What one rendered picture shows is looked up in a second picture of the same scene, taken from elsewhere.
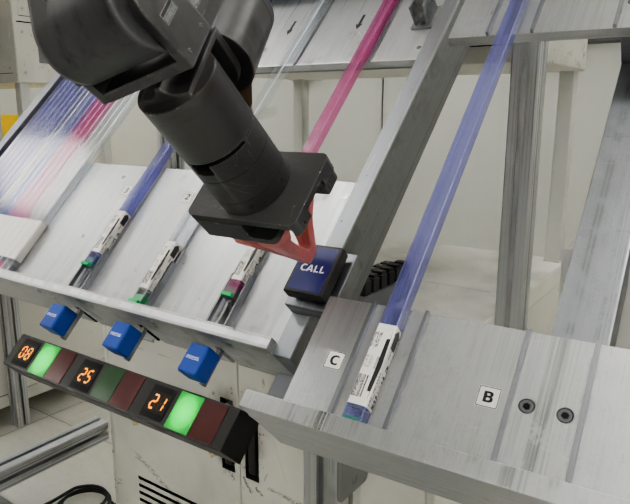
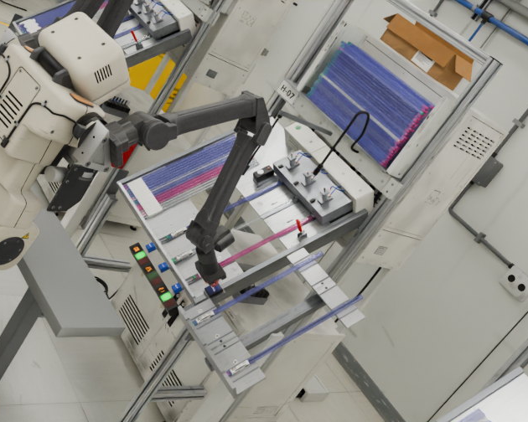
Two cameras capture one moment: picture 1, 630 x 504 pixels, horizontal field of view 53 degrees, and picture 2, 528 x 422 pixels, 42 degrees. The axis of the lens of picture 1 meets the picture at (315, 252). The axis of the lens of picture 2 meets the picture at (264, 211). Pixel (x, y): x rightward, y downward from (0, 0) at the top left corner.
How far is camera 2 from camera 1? 178 cm
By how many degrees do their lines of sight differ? 8
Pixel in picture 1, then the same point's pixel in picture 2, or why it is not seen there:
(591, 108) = (463, 275)
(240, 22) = (224, 243)
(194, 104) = (204, 256)
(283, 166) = (216, 270)
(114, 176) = (191, 211)
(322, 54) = (271, 223)
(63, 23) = (191, 235)
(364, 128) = not seen: hidden behind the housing
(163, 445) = (146, 290)
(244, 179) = (206, 269)
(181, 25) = (208, 246)
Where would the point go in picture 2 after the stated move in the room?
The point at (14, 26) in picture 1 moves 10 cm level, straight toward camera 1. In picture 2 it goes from (205, 55) to (205, 60)
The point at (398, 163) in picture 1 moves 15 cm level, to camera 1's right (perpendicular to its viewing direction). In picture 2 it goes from (257, 275) to (292, 301)
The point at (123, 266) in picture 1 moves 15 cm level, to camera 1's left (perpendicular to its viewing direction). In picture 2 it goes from (176, 245) to (143, 221)
